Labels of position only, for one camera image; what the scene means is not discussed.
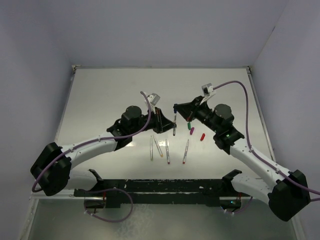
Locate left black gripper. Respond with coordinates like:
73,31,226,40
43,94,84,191
130,105,176,135

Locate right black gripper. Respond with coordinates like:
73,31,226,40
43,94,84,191
173,96,220,134

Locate blue pen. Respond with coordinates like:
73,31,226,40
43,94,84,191
172,112,177,137

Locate green pen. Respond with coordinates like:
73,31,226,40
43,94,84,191
149,135,153,161

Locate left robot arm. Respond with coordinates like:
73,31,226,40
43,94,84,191
30,106,177,196

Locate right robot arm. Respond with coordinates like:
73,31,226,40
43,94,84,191
173,96,311,222

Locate red pen cap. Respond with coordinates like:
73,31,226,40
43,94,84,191
200,133,206,141

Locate purple pen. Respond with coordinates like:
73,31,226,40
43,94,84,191
165,139,171,165

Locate yellow pen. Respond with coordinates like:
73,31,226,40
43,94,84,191
152,135,164,158

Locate red pen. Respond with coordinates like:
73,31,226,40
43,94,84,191
182,139,190,164

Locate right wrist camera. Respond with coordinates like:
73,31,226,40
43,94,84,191
201,83,216,97

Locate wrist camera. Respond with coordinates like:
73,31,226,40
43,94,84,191
147,93,161,106
201,83,216,97

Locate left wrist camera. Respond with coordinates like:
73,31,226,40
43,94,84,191
147,93,161,106

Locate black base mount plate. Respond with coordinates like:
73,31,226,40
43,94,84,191
74,179,246,209

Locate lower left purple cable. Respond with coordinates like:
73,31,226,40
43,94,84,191
83,187,134,223

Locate aluminium rail frame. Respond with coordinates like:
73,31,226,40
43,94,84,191
29,188,76,200

